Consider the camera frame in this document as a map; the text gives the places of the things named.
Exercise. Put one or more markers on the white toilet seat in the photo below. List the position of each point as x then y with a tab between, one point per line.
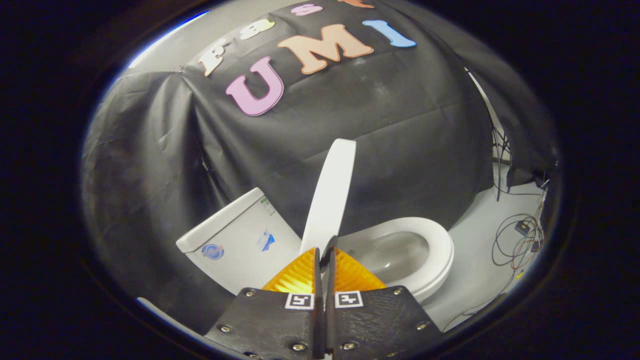
441	250

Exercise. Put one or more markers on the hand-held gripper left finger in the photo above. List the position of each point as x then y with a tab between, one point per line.
272	320

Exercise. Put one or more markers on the white toilet lid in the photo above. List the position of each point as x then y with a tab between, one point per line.
331	190

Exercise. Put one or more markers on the white ceramic toilet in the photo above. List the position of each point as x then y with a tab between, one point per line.
235	235

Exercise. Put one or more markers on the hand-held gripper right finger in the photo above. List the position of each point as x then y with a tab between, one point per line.
380	320

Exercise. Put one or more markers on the small black box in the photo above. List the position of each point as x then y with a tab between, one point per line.
522	228

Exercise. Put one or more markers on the black backdrop cloth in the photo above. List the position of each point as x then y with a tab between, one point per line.
360	115

